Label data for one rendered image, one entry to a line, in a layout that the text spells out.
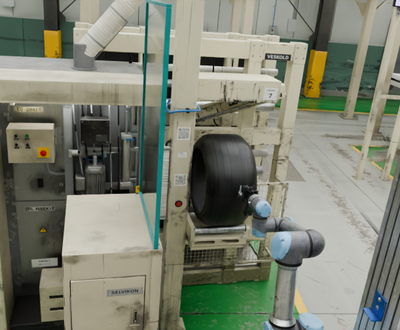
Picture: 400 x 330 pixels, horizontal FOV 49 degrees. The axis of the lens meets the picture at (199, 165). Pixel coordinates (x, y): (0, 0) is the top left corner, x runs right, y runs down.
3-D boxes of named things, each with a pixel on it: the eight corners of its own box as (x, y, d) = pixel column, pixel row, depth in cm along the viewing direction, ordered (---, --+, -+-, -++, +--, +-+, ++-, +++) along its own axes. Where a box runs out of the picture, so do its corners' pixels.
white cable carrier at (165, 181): (160, 219, 270) (163, 146, 252) (158, 215, 274) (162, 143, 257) (167, 219, 271) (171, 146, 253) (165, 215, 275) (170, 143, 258)
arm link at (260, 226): (274, 238, 223) (276, 217, 221) (253, 238, 221) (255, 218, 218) (269, 232, 231) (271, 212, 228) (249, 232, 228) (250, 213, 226)
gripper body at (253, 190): (253, 184, 242) (261, 191, 230) (252, 199, 244) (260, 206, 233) (240, 184, 240) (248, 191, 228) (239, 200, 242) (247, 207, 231)
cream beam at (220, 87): (188, 101, 272) (190, 78, 266) (181, 93, 294) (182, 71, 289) (279, 104, 287) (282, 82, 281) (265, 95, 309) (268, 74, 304)
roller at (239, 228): (193, 230, 267) (192, 225, 271) (192, 236, 270) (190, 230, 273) (247, 227, 276) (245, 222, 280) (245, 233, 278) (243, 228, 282)
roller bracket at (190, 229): (189, 242, 266) (190, 228, 263) (177, 212, 302) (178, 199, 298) (195, 242, 267) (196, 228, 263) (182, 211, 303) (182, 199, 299)
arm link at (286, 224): (338, 233, 184) (289, 211, 231) (313, 234, 181) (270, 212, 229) (336, 260, 185) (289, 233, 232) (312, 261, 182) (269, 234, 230)
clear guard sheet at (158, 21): (153, 249, 179) (166, 3, 145) (139, 192, 229) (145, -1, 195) (158, 249, 180) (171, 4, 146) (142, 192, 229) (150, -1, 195)
